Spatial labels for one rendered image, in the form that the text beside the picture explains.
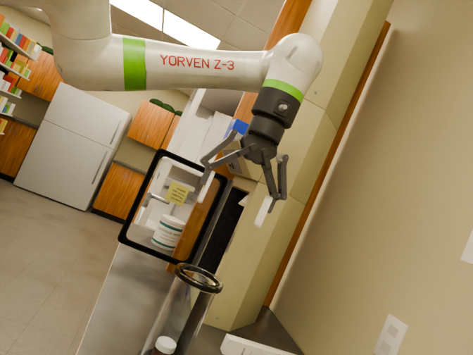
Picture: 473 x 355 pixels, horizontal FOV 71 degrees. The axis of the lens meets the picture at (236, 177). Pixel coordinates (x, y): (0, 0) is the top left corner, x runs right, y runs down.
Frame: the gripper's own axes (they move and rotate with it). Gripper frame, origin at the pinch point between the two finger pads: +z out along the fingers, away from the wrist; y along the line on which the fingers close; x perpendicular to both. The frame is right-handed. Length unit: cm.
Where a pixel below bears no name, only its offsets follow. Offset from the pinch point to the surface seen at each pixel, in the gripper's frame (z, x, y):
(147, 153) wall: 6, 587, -38
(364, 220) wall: -13, 36, 56
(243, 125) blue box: -27, 52, 5
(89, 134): 14, 517, -132
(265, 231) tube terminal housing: 4.3, 31.3, 21.5
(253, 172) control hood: -11.2, 31.3, 10.2
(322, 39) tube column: -59, 32, 13
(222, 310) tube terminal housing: 32.1, 31.1, 18.9
